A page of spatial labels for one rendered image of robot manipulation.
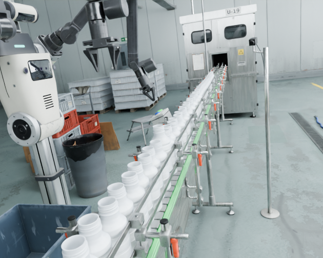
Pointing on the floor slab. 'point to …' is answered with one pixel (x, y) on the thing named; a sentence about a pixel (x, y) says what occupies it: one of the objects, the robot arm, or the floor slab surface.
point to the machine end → (225, 54)
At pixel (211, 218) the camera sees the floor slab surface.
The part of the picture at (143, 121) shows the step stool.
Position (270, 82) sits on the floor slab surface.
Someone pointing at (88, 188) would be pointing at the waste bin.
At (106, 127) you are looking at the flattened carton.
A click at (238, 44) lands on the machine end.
